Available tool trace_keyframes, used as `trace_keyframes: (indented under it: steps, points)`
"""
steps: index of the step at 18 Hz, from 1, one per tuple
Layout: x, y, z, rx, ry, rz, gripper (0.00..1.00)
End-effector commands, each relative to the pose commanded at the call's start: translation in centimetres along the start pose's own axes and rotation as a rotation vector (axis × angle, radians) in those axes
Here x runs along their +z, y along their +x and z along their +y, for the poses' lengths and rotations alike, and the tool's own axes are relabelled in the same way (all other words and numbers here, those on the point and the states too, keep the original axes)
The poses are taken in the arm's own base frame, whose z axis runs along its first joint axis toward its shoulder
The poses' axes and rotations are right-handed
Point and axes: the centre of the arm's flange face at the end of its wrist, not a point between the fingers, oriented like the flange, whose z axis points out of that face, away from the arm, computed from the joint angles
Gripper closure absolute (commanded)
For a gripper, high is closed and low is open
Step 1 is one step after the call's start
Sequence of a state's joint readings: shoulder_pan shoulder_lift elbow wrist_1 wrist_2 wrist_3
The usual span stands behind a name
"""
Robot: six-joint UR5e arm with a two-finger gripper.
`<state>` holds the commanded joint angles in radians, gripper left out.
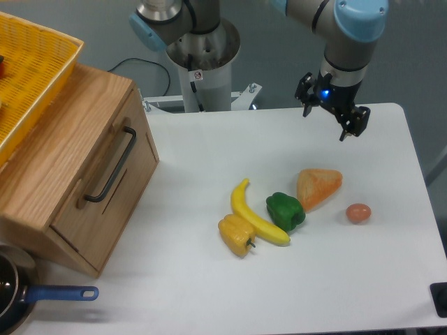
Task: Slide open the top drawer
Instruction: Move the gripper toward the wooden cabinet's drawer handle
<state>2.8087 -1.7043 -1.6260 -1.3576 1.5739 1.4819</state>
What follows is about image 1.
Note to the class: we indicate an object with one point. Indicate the orange triangular bread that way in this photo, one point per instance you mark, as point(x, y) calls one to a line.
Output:
point(315, 185)

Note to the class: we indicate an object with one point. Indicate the yellow bell pepper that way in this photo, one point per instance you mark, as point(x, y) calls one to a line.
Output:
point(237, 233)

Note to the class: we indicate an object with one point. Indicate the yellow plastic basket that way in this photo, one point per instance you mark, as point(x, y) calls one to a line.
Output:
point(37, 62)

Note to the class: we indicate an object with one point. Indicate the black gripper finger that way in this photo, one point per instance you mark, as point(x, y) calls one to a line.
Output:
point(307, 98)
point(354, 122)

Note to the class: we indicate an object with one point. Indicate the blue handled saucepan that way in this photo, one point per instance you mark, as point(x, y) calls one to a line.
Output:
point(21, 289)

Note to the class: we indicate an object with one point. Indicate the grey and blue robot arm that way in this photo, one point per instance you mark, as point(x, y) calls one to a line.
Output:
point(350, 29)

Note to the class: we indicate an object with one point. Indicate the yellow banana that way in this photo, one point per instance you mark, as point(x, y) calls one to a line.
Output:
point(263, 228)

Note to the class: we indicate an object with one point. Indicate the brown egg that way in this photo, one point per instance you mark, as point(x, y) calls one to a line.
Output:
point(358, 213)

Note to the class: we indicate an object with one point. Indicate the green bell pepper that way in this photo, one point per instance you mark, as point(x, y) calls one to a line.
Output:
point(285, 211)

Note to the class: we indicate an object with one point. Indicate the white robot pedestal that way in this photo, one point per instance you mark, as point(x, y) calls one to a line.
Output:
point(204, 65)

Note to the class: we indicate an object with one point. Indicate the wooden top drawer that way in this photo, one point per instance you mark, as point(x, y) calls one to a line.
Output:
point(99, 208)

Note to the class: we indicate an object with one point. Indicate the wooden drawer cabinet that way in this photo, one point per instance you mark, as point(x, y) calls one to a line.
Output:
point(62, 149)

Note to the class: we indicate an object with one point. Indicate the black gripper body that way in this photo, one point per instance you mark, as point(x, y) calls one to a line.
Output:
point(338, 100)

